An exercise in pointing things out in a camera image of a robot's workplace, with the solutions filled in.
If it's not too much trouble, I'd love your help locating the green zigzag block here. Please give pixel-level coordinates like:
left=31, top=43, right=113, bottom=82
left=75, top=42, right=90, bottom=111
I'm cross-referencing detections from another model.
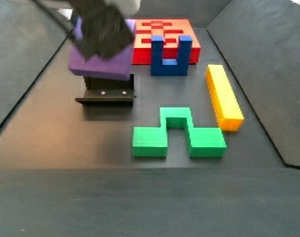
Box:
left=131, top=107, right=226, bottom=157

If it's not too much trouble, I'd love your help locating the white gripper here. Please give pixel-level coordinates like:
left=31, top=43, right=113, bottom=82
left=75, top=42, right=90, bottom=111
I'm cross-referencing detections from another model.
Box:
left=105, top=0, right=142, bottom=17

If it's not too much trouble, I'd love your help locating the blue U-shaped block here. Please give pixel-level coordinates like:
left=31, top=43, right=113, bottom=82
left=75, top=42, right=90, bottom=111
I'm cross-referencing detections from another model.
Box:
left=150, top=35, right=191, bottom=76

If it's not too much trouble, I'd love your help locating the black angled fixture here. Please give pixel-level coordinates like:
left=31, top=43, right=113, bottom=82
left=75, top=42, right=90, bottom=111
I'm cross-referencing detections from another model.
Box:
left=75, top=75, right=135, bottom=106

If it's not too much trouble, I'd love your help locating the purple U-shaped block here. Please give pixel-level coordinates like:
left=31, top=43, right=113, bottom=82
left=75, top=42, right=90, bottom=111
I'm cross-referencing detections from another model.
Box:
left=67, top=18, right=138, bottom=81

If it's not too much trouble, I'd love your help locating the red board with slots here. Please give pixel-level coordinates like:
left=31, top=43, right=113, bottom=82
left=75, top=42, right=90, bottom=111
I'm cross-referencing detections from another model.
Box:
left=133, top=19, right=201, bottom=65

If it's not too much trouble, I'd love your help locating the yellow long block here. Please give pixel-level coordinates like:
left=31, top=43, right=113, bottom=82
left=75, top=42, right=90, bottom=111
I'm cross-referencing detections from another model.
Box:
left=206, top=64, right=244, bottom=131

